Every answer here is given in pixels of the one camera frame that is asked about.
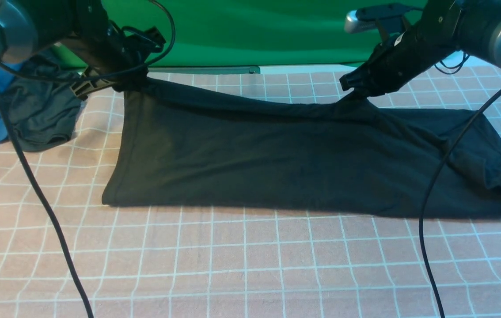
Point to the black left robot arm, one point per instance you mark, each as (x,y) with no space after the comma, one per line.
(28,27)

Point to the green backdrop cloth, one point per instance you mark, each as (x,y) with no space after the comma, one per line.
(227,33)

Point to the dark gray crumpled garment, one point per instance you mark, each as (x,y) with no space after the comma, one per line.
(43,114)

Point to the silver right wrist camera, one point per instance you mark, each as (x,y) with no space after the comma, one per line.
(385,17)

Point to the pink checkered tablecloth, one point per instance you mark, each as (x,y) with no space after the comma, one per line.
(235,262)

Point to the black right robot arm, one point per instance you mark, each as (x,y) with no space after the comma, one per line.
(474,26)

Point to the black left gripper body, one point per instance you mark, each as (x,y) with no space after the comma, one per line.
(122,49)

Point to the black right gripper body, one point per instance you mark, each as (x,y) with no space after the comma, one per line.
(397,61)

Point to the dark gray long-sleeve shirt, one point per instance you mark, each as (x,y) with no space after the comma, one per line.
(189,146)

